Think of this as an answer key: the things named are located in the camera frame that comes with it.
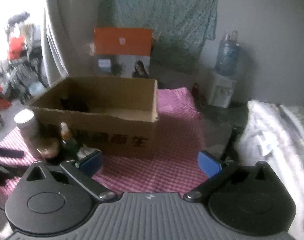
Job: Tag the wheelchair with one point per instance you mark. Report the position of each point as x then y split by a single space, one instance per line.
23 78

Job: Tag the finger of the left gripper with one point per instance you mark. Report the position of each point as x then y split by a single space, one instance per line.
9 153

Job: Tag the white water dispenser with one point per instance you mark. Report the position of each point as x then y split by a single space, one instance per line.
221 90

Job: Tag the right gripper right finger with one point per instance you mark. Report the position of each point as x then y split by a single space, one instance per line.
210 166

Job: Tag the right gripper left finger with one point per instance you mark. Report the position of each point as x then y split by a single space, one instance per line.
81 172

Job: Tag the round bronze lid jar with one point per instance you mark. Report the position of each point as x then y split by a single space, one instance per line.
48 148

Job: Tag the white crumpled cloth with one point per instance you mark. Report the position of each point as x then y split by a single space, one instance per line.
275 134

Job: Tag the orange Philips product box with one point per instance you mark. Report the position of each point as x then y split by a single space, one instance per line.
123 52

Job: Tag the blue water jug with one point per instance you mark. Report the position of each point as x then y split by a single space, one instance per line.
228 55

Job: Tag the teal patterned hanging cloth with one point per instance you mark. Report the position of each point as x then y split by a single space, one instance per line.
181 27

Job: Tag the red bag on wheelchair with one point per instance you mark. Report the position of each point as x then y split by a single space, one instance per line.
16 47

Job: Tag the dropper bottle white cap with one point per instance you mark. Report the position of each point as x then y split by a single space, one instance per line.
69 144

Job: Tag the white lidded plastic jar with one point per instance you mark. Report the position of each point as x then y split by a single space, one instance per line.
29 130

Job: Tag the pink checkered tablecloth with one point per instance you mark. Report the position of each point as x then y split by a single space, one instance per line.
173 166

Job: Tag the grey curtain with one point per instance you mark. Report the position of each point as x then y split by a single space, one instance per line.
67 38

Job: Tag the brown cardboard box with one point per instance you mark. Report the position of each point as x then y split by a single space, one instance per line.
117 115

